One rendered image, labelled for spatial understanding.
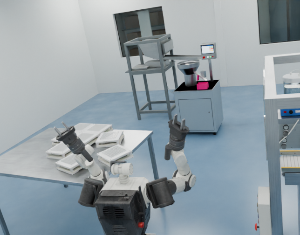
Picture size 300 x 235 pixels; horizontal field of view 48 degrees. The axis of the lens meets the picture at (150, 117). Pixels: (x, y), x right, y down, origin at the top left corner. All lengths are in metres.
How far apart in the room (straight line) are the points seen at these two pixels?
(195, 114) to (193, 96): 0.31
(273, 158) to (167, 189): 0.58
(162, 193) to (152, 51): 4.54
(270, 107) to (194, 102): 3.58
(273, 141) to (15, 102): 5.77
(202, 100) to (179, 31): 3.06
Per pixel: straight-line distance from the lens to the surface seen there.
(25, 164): 3.62
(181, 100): 5.36
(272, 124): 1.82
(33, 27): 7.61
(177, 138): 1.82
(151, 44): 6.17
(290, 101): 1.78
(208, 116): 5.34
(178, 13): 7.96
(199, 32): 7.88
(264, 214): 1.96
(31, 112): 7.32
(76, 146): 2.07
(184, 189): 2.07
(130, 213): 1.81
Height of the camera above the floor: 2.20
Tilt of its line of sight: 19 degrees down
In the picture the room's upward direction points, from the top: 10 degrees counter-clockwise
